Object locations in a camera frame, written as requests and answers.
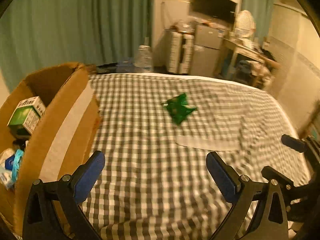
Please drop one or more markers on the grey mini fridge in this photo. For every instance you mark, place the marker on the grey mini fridge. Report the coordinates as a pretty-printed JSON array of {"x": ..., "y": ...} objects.
[{"x": 206, "y": 50}]

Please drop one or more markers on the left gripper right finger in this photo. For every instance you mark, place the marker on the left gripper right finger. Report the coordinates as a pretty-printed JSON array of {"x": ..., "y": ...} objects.
[{"x": 269, "y": 220}]

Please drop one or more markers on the cardboard box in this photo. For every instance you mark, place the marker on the cardboard box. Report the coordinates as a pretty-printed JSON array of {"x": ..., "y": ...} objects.
[{"x": 61, "y": 140}]

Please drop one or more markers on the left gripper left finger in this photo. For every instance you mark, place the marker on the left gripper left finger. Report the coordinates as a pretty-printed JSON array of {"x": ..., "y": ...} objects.
[{"x": 41, "y": 220}]

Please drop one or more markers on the green white carton box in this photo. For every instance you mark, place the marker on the green white carton box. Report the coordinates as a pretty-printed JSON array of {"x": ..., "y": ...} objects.
[{"x": 26, "y": 116}]

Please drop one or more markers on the green snack wrapper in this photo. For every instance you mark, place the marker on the green snack wrapper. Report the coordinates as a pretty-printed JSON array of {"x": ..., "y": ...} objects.
[{"x": 178, "y": 108}]

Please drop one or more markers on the oval white mirror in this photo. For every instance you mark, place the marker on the oval white mirror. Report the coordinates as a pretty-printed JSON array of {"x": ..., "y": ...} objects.
[{"x": 244, "y": 26}]

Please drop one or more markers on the green curtain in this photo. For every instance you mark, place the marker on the green curtain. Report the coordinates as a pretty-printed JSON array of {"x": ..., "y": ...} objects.
[
  {"x": 261, "y": 11},
  {"x": 43, "y": 33}
]

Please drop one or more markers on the black wall television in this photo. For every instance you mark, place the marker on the black wall television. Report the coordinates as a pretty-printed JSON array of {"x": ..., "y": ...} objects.
[{"x": 222, "y": 9}]

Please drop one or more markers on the checkered bed sheet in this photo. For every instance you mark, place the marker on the checkered bed sheet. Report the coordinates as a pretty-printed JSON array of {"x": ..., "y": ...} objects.
[{"x": 155, "y": 184}]

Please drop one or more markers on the white suitcase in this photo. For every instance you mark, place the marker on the white suitcase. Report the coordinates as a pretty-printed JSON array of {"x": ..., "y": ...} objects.
[{"x": 179, "y": 52}]

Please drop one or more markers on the large clear water bottle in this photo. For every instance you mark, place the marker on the large clear water bottle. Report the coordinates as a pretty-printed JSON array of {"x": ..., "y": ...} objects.
[{"x": 143, "y": 61}]

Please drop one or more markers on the white dressing table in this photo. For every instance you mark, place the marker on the white dressing table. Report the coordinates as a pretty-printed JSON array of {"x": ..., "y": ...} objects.
[{"x": 253, "y": 67}]

